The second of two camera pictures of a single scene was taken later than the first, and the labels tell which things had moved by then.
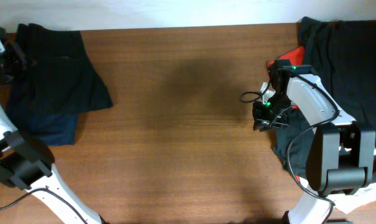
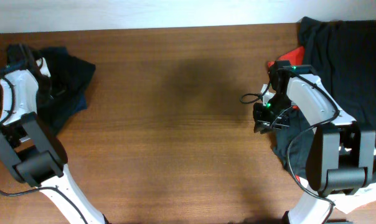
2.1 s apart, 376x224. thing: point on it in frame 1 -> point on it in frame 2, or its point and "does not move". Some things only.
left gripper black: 11,58 -> 17,52
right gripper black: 262,114 does not move
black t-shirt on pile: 350,58 does not move
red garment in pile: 296,57 does not move
